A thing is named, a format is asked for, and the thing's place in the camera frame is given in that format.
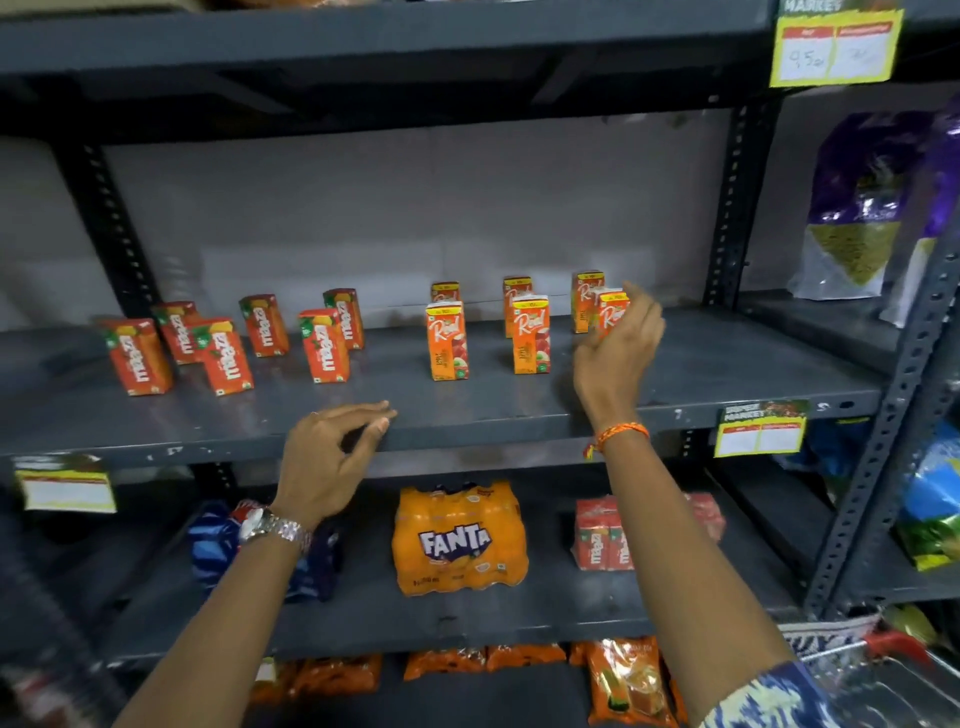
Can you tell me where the person's right hand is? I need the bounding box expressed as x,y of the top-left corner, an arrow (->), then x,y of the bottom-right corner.
573,281 -> 667,435

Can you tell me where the person's left hand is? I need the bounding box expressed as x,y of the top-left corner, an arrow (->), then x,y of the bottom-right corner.
271,401 -> 399,531

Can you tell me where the small orange juice carton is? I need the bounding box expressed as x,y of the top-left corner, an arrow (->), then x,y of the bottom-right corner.
595,288 -> 632,339

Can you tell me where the person's right forearm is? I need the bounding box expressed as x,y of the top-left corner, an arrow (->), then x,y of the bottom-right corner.
600,429 -> 796,728

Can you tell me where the person's left forearm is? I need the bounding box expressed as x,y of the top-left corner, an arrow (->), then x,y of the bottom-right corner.
112,517 -> 312,728

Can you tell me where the dark grey metal shelf rack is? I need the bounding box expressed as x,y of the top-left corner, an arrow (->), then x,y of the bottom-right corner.
705,0 -> 960,624
0,0 -> 890,728

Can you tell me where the group of orange cartons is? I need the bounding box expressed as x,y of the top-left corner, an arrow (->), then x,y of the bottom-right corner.
426,270 -> 607,382

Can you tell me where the silver metal wristwatch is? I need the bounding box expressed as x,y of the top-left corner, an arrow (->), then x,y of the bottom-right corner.
238,504 -> 313,556

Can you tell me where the orange soda bottle pack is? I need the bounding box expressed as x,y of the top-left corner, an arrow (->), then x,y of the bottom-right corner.
390,480 -> 531,598

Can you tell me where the blue drink pack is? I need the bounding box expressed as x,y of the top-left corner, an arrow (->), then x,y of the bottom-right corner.
186,500 -> 345,603

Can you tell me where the red juice carton pack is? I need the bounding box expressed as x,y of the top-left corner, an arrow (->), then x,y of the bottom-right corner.
570,492 -> 728,573

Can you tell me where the yellow price label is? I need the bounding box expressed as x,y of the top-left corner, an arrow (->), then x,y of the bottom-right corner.
769,0 -> 906,89
12,453 -> 119,516
713,399 -> 811,459

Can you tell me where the group of red cartons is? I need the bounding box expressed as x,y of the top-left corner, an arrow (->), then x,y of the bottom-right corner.
101,288 -> 367,398

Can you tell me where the blue plastic bag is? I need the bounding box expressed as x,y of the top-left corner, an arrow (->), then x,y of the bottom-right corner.
778,418 -> 873,483

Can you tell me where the purple white food bag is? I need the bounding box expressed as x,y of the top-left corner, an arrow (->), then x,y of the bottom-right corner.
786,110 -> 936,302
880,96 -> 960,329

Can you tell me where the large orange snack packet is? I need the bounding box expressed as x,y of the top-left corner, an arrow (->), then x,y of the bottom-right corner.
570,636 -> 681,728

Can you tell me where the blue green snack bag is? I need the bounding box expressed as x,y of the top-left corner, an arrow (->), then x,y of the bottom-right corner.
895,422 -> 960,573

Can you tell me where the orange thread bracelet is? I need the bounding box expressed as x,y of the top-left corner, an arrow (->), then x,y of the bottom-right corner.
583,421 -> 651,461

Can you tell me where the wire shopping basket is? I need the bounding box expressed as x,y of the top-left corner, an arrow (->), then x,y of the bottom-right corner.
778,613 -> 960,728

